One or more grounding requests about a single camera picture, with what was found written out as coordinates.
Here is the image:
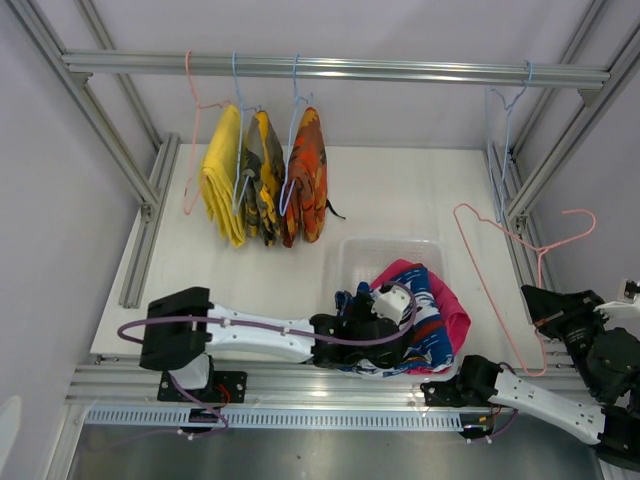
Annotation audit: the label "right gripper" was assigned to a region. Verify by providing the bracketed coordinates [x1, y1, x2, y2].
[521, 283, 610, 397]

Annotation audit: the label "blue white patterned trousers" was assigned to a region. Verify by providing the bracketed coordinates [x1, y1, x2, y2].
[333, 264, 456, 376]

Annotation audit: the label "pink trousers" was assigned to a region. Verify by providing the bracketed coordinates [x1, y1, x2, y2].
[369, 258, 473, 376]

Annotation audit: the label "orange brown camouflage trousers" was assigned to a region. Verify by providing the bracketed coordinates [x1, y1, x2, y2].
[281, 107, 345, 248]

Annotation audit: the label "blue hanger with camo trousers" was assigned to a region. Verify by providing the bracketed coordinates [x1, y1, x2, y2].
[231, 52, 258, 216]

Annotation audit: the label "blue hanger with orange trousers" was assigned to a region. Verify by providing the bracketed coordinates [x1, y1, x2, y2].
[278, 53, 314, 218]

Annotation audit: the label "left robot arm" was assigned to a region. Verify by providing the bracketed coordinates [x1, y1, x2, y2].
[140, 284, 417, 401]

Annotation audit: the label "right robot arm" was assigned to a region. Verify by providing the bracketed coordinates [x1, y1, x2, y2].
[421, 280, 639, 471]

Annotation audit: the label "grey yellow camouflage trousers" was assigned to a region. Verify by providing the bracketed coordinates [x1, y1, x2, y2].
[241, 110, 284, 247]

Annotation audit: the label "white plastic basket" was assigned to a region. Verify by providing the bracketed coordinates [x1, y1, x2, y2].
[335, 236, 459, 381]

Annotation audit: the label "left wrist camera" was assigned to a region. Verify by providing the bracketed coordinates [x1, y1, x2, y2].
[372, 287, 410, 324]

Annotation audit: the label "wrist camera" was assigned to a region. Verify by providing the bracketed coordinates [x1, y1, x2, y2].
[595, 279, 639, 320]
[372, 287, 410, 324]

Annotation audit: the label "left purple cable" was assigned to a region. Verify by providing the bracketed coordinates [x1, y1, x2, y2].
[116, 280, 419, 347]

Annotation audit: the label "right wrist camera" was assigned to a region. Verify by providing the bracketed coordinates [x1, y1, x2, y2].
[595, 279, 639, 320]

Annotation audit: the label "right aluminium frame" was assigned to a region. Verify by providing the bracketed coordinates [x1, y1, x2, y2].
[486, 1, 639, 299]

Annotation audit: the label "aluminium frame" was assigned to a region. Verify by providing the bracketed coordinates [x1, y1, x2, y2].
[486, 1, 639, 299]
[6, 1, 180, 309]

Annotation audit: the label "white slotted cable duct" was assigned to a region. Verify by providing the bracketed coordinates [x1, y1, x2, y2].
[85, 406, 463, 432]

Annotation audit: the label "left aluminium frame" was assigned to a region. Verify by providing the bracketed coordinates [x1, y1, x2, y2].
[6, 1, 180, 309]

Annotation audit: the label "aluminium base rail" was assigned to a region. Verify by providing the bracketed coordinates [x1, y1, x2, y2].
[63, 362, 609, 412]

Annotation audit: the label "pink wire hanger far left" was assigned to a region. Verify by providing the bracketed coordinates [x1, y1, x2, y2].
[182, 50, 231, 216]

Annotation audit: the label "aluminium hanging rail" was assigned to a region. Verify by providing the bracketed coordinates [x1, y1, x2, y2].
[62, 50, 611, 91]

